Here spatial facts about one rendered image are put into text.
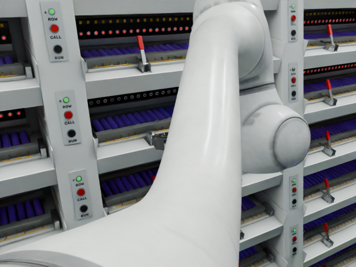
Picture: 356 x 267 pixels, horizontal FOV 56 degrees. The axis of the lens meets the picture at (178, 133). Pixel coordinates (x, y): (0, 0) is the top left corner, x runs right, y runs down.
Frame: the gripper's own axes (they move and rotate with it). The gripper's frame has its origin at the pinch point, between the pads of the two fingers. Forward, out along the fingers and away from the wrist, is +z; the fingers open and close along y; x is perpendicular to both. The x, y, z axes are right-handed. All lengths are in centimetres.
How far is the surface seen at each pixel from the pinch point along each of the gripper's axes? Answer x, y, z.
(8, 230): -14.8, -37.6, 16.0
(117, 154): -1.8, -10.7, 7.0
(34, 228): -16.4, -32.0, 17.2
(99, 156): -1.2, -14.7, 8.0
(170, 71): 16.6, 6.2, 3.5
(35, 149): 3.1, -28.5, 12.9
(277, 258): -53, 44, 19
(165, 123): 3.4, 6.1, 12.3
